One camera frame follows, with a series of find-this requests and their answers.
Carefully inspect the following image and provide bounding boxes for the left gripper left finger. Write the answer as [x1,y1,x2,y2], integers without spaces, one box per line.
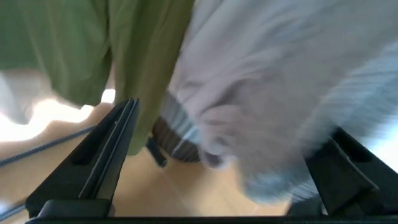
[24,98,141,218]

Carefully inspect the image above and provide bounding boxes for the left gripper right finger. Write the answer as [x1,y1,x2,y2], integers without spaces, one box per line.
[306,127,398,216]

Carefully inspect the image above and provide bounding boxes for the pale grey shorts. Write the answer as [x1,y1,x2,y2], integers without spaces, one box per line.
[161,0,398,206]

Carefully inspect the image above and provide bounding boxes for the green long-sleeved shirt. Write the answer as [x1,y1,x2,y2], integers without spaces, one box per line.
[0,0,196,156]

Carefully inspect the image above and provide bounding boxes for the black clothes rack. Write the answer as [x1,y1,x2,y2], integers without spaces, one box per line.
[0,125,168,222]

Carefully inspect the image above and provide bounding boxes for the white laundry basket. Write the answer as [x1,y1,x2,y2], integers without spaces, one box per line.
[151,91,203,163]

